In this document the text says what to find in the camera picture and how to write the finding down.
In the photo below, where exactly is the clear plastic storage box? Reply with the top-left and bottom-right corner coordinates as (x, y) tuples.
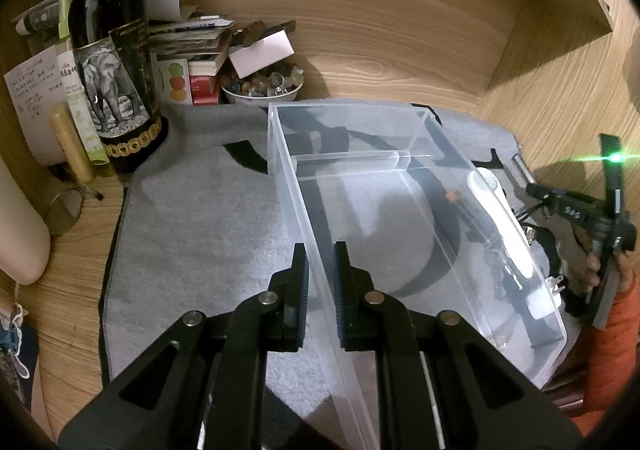
(268, 100), (567, 449)

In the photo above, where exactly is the orange sleeve forearm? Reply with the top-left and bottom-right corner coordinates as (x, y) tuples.
(572, 271), (639, 436)

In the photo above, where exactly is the right hand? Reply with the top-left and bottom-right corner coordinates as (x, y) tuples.
(584, 248), (637, 296)

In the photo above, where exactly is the grey mat with black pattern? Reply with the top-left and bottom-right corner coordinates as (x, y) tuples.
(98, 98), (601, 450)

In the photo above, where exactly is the white bowl of trinkets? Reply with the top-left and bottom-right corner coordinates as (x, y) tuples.
(219, 62), (305, 107)

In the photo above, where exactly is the white folded card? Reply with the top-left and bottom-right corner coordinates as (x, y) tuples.
(229, 30), (294, 79)

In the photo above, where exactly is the beige cylindrical tube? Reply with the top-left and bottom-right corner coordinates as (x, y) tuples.
(48, 102), (96, 184)

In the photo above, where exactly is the stack of books and papers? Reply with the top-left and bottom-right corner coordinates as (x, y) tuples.
(150, 13), (235, 106)

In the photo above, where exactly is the white handwritten note paper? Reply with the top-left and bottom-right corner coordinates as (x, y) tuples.
(4, 46), (66, 167)

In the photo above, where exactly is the dark wine bottle elephant label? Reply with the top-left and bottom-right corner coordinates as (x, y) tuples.
(68, 0), (168, 180)

